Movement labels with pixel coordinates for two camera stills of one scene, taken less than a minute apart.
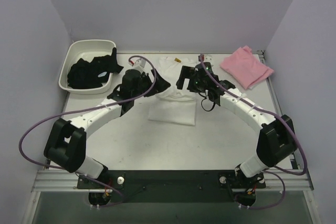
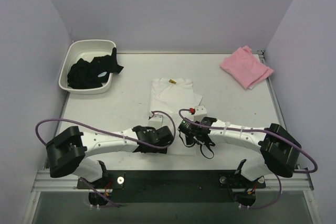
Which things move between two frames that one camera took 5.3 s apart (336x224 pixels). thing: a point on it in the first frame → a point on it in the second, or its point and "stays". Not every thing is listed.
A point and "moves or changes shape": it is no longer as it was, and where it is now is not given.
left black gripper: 153,83 → 163,145
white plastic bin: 86,50 stays
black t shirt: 92,75 stays
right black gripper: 189,80 → 189,135
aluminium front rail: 53,180 stays
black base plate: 172,185 stays
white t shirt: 172,105 moves or changes shape
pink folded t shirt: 244,68 stays
